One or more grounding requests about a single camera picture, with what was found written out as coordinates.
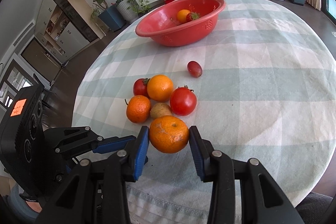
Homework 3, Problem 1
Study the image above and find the red plastic colander bowl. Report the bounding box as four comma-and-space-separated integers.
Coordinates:
135, 0, 226, 47

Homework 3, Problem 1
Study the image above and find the red tomato with stem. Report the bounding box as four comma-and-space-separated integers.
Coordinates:
133, 78, 151, 98

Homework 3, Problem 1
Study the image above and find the dark grey fabric seat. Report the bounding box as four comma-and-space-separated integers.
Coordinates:
295, 191, 334, 224

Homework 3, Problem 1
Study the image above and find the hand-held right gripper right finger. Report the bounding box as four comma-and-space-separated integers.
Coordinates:
189, 126, 305, 224

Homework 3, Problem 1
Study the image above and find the brown kiwi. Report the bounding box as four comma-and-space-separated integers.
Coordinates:
150, 103, 173, 120

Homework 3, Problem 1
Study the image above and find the mandarin with stem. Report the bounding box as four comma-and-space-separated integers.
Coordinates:
125, 95, 152, 124

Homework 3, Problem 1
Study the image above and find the scuffed mandarin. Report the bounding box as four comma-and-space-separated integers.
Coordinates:
149, 115, 190, 154

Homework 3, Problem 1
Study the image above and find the large red strawberry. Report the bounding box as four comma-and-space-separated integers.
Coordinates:
186, 12, 200, 23

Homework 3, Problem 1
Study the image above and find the plant in ribbed white pot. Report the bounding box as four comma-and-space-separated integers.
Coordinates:
115, 0, 137, 22

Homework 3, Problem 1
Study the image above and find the checked green white tablecloth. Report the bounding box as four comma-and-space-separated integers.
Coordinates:
71, 0, 336, 224

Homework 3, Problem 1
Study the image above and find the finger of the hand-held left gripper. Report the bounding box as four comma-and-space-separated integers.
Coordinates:
54, 126, 137, 159

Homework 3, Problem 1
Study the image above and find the white wall cabinet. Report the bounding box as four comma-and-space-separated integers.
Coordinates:
20, 0, 88, 62

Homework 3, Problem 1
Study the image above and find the large smooth orange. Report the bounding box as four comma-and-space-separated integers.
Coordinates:
147, 74, 174, 102

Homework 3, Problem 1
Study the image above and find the red grape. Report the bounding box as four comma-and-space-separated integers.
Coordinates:
187, 61, 203, 78

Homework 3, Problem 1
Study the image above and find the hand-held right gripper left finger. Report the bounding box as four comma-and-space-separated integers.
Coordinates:
35, 126, 150, 224

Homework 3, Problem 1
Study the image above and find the small orange yellow tomato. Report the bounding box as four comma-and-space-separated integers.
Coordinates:
177, 9, 192, 24

